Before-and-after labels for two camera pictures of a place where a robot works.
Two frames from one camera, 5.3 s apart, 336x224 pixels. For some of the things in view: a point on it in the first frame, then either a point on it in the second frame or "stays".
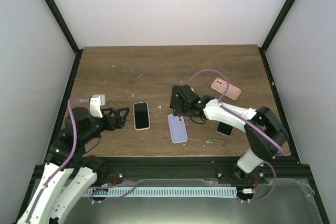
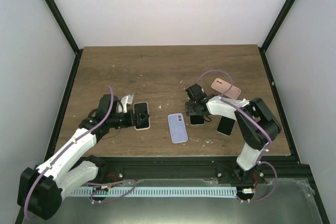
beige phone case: x=141 y=116 stays
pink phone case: x=220 y=85 stays
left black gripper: x=119 y=123 → x=137 y=118
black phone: x=224 y=129 stays
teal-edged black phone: x=141 y=115 stays
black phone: x=175 y=99 → x=197 y=120
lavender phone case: x=177 y=128 stays
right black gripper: x=177 y=110 → x=190 y=110
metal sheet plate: x=280 y=201 stays
